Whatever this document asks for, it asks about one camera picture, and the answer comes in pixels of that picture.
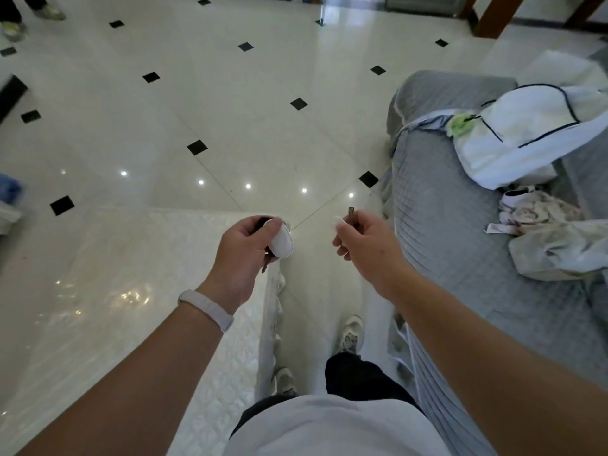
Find person's right hand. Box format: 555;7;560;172
332;210;415;300

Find person's left hand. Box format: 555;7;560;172
197;215;290;315

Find white oval case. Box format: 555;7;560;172
263;218;295;259

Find person's left forearm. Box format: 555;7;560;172
14;299;233;456

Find person's right forearm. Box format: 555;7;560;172
387;270;608;456

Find grey quilted sofa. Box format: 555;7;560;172
380;70;608;456

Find white wristband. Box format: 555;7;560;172
178;289;235;334

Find person's right white shoe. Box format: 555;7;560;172
338;315;365;357

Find person's white shoe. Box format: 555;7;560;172
273;368;298;399
338;315;365;357

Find green tag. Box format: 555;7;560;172
446;114;481;138

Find person's dark trousers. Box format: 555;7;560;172
230;352;424;438

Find person's left white shoe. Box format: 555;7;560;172
273;368;298;399

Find white and pink garment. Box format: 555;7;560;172
485;185;586;236

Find white jacket with black piping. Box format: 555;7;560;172
449;83;608;191

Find crumpled white cloth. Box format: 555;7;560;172
508;220;608;282

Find person's white shirt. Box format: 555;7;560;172
223;393;453;456

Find brown wooden furniture leg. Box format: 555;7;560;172
564;0;608;30
458;0;529;39

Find white sheet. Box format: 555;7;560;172
517;49;608;89

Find blue cloth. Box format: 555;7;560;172
0;173;23;206

